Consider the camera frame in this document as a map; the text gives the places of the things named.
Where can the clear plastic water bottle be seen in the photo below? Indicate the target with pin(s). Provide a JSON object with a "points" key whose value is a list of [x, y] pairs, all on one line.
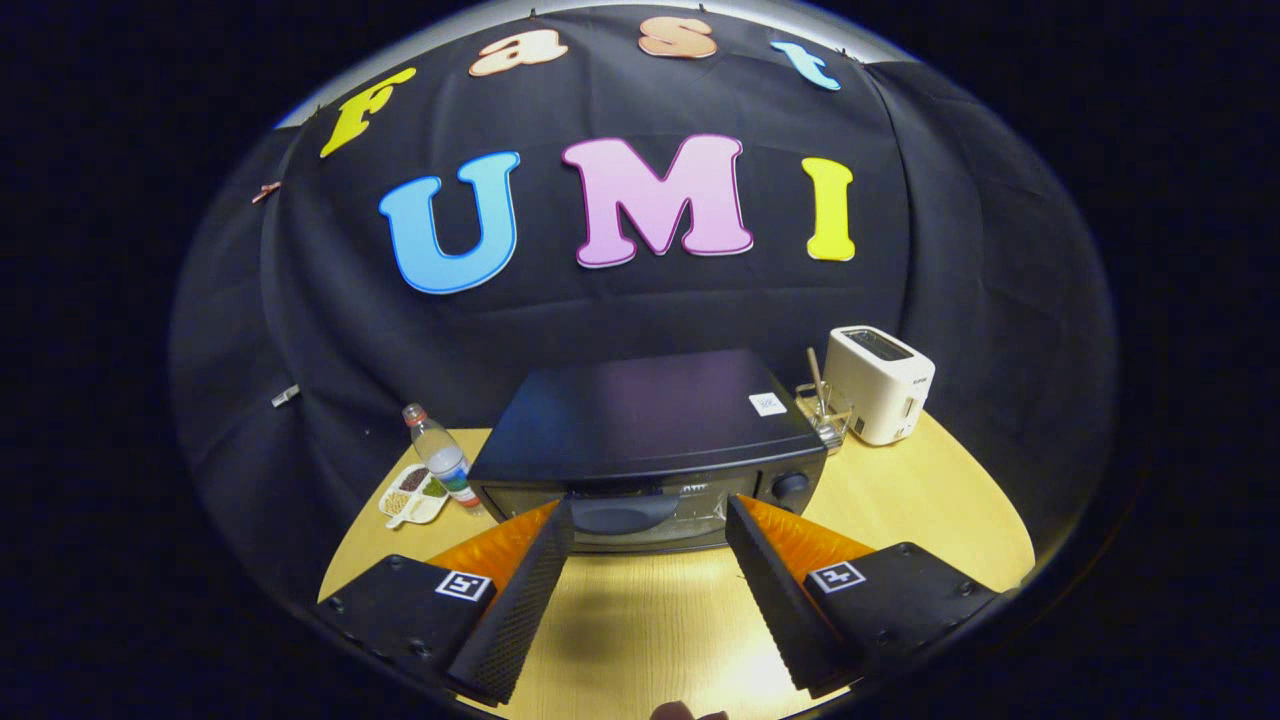
{"points": [[445, 460]]}

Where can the red cloth clip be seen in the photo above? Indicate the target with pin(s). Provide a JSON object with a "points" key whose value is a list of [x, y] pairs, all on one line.
{"points": [[266, 190]]}

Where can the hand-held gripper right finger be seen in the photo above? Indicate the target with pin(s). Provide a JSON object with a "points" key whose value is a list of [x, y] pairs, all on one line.
{"points": [[780, 610]]}

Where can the silver cloth clip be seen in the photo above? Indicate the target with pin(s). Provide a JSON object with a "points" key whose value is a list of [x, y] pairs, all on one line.
{"points": [[285, 396]]}

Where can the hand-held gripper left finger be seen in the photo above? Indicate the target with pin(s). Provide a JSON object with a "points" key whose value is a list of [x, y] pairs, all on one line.
{"points": [[520, 610]]}

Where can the wooden stick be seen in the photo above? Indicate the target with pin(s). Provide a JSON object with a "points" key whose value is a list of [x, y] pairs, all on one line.
{"points": [[815, 375]]}

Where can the white divided snack dish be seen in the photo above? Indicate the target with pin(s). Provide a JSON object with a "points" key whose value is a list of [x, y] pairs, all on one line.
{"points": [[410, 495]]}

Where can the black toaster oven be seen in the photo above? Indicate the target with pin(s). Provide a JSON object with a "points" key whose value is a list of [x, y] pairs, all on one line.
{"points": [[640, 410]]}

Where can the white toaster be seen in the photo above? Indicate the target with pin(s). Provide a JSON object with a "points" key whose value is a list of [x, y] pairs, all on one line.
{"points": [[880, 385]]}

